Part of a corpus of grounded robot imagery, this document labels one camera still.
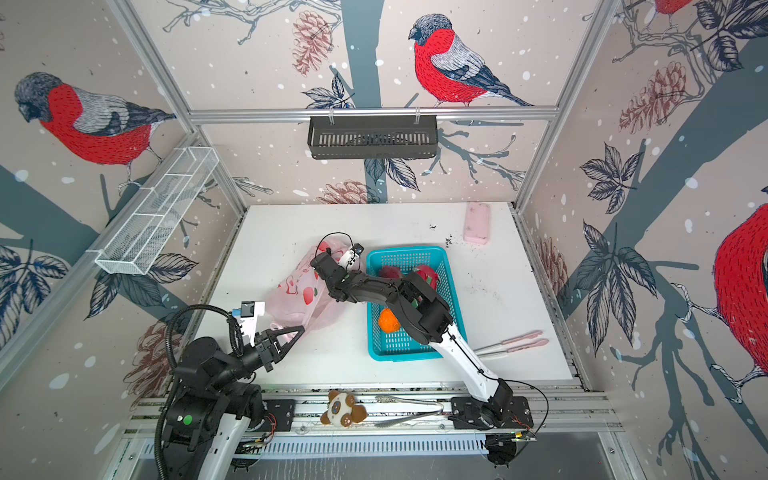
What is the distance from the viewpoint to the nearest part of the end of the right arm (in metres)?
0.75

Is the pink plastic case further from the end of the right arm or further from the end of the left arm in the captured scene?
the end of the left arm

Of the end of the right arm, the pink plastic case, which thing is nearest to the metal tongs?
the end of the right arm

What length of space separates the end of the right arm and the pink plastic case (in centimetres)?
54

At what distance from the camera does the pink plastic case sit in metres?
1.11

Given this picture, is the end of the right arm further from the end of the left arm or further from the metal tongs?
the metal tongs
